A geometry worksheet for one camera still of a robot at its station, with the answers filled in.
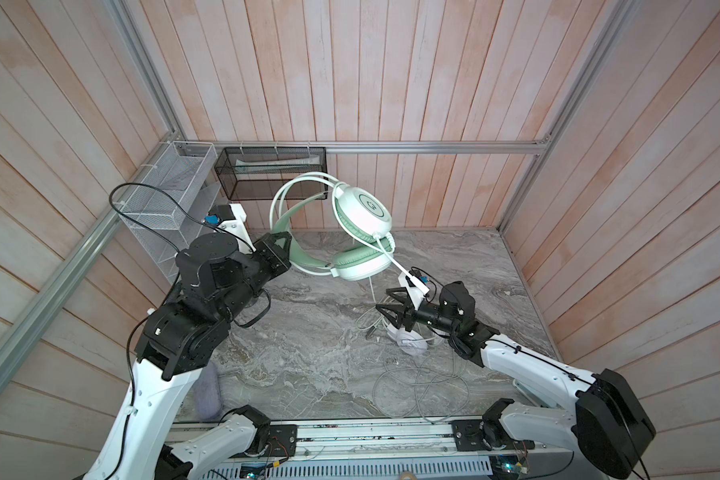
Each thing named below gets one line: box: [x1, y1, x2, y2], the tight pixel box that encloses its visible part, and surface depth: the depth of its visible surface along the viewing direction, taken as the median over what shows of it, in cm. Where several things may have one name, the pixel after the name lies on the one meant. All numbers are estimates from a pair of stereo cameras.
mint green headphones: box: [269, 172, 396, 281], surface depth 46 cm
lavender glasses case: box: [194, 361, 222, 420], surface depth 79 cm
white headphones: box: [387, 325, 428, 356], surface depth 84 cm
